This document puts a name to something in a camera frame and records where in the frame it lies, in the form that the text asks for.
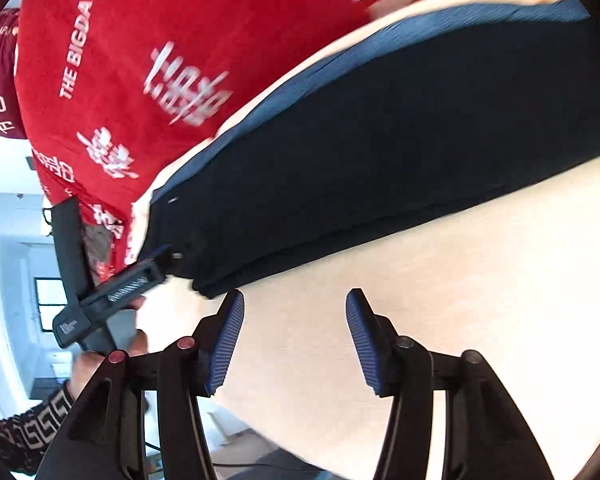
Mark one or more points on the person's left hand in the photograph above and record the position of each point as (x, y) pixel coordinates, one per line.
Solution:
(87, 372)

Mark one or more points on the red printed blanket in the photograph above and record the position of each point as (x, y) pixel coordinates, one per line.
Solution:
(190, 35)

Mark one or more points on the cream blanket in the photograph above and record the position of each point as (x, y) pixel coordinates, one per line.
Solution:
(480, 300)

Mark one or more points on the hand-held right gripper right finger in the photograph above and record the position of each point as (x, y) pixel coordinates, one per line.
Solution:
(362, 341)

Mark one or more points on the person's left forearm patterned sleeve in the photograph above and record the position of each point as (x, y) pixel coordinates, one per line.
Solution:
(27, 430)

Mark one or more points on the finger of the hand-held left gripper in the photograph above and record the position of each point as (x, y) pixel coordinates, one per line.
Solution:
(157, 255)

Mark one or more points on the black framed window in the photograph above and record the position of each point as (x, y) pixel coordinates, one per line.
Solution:
(50, 305)

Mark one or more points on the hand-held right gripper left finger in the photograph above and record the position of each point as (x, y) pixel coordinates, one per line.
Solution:
(227, 340)

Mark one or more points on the dark navy pants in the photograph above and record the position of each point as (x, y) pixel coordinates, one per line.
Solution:
(380, 150)

